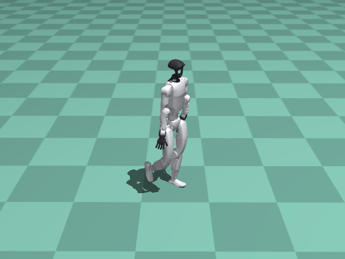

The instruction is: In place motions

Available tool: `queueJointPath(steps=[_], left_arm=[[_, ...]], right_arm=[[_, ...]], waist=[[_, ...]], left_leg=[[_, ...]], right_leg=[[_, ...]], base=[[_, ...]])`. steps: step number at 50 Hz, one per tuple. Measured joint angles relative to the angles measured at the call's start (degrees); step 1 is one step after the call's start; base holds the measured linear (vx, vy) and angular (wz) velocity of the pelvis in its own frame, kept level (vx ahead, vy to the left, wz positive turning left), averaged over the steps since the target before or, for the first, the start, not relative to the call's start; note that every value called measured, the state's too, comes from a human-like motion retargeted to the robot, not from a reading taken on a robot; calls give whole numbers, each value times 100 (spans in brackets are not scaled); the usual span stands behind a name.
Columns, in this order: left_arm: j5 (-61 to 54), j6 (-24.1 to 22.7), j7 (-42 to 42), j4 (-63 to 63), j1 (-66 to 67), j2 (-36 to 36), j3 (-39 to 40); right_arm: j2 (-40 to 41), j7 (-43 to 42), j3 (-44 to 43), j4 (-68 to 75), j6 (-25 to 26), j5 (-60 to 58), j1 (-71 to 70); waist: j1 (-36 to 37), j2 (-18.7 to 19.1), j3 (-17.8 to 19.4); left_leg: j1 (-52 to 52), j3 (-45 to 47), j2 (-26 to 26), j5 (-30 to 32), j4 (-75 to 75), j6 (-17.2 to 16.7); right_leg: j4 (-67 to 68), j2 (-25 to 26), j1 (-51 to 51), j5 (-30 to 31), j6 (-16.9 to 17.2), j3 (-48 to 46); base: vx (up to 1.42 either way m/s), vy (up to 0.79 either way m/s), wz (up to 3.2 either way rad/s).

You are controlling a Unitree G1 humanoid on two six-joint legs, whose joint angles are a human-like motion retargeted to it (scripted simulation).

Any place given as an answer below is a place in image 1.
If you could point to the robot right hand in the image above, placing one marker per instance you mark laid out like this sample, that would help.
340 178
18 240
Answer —
161 141

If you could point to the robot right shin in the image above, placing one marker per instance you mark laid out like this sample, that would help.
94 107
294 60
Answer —
157 166

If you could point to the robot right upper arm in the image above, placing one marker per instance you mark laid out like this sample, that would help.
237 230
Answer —
165 94

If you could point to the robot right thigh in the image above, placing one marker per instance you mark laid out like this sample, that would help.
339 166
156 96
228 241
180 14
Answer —
168 150

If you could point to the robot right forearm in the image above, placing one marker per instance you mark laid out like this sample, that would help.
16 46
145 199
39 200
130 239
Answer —
163 123

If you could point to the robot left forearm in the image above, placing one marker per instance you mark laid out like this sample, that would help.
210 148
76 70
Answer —
185 109

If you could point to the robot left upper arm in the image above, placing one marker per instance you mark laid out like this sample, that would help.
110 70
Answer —
186 97

